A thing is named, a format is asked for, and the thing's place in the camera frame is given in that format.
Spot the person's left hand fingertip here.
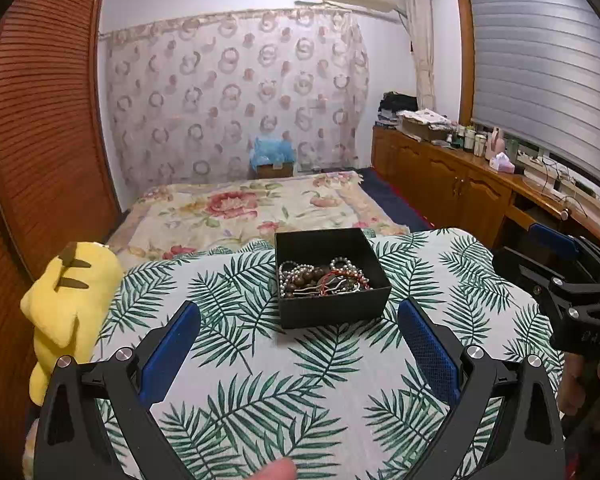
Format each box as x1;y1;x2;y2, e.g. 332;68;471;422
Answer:
248;457;297;480

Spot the blue plastic bag on box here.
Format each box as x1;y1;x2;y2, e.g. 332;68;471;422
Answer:
250;138;296;179

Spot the wooden louvered wardrobe door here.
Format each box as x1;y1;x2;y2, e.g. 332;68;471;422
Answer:
0;0;120;479

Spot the person's right hand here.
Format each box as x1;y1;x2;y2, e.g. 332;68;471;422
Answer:
557;351;600;434

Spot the white pearl bracelet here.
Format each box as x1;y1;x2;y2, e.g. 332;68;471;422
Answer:
328;256;371;286

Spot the patterned pink circle curtain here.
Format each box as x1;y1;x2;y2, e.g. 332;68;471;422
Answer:
105;6;370;194

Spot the long wooden cabinet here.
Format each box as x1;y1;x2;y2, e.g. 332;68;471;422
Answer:
370;127;600;249

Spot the brown wooden bead bracelet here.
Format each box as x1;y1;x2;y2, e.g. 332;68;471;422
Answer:
281;266;332;297

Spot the stack of folded clothes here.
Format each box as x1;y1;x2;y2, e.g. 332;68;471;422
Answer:
375;91;418;129

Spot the yellow plush toy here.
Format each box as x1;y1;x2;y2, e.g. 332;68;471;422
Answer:
20;242;123;406

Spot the palm leaf print cloth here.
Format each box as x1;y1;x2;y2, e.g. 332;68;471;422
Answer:
92;229;564;479

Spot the floral bed quilt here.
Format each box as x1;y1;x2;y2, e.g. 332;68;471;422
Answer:
108;170;410;270

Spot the grey window blind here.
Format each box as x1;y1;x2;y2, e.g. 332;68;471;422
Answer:
470;0;600;180

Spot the pink tissue box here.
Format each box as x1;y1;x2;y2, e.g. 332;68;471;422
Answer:
489;152;516;174

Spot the red braided cord bracelet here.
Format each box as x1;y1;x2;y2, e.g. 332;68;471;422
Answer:
316;268;372;296

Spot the black square jewelry box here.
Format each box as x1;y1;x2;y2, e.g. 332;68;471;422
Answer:
275;228;391;330

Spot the cream tied drape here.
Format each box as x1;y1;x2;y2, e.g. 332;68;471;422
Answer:
404;0;436;110

